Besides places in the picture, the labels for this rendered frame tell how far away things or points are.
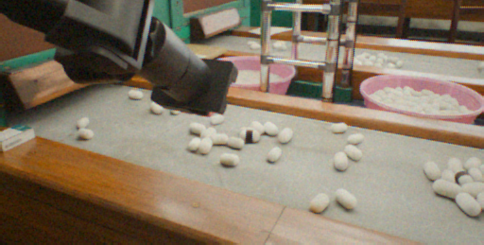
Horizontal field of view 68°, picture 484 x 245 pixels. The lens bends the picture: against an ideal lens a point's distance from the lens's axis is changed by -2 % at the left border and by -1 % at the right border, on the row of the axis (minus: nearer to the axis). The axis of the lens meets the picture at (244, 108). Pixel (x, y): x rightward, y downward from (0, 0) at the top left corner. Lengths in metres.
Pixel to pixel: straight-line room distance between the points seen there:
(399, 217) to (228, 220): 0.23
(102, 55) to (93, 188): 0.29
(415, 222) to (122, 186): 0.40
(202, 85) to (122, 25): 0.15
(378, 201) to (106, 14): 0.43
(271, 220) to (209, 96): 0.17
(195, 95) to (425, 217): 0.35
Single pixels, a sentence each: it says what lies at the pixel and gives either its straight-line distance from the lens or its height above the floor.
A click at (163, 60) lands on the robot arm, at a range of 0.36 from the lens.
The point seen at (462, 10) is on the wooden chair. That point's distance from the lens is 3.10.
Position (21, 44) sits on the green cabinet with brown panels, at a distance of 0.87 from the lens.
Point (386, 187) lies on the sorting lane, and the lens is 0.60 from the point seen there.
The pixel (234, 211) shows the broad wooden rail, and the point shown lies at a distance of 0.48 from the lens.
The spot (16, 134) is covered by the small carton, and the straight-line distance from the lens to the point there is 0.73.
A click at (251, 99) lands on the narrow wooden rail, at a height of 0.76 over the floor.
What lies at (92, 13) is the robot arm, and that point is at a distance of 0.30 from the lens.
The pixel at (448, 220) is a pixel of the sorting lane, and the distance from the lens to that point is 0.57.
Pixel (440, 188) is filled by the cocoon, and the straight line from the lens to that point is 0.61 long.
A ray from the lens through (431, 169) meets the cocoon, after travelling 0.64.
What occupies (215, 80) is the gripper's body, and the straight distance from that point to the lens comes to 0.44.
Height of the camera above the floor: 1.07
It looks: 23 degrees down
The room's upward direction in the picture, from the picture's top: straight up
